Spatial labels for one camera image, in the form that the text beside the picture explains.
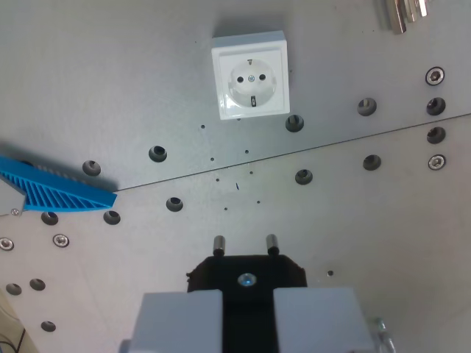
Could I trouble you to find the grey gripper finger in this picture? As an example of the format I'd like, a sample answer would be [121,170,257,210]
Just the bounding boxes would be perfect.
[118,291,224,353]
[273,286,379,353]

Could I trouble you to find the black two-pin power plug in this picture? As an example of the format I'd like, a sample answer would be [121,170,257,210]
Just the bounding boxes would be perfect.
[185,234,308,353]

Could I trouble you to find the blue ribbed plastic part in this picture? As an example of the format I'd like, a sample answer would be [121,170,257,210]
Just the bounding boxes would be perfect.
[0,154,118,215]

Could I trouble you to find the silver metal wire clip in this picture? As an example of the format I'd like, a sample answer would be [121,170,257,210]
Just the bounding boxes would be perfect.
[372,317,397,353]

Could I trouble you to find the thin black cable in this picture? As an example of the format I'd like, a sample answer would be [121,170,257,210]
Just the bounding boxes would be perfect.
[0,326,27,353]

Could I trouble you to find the grey metal bracket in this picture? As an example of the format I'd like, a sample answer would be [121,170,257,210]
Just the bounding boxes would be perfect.
[0,173,27,218]

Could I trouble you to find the white wall socket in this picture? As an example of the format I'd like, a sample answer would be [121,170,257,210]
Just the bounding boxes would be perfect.
[210,30,291,121]

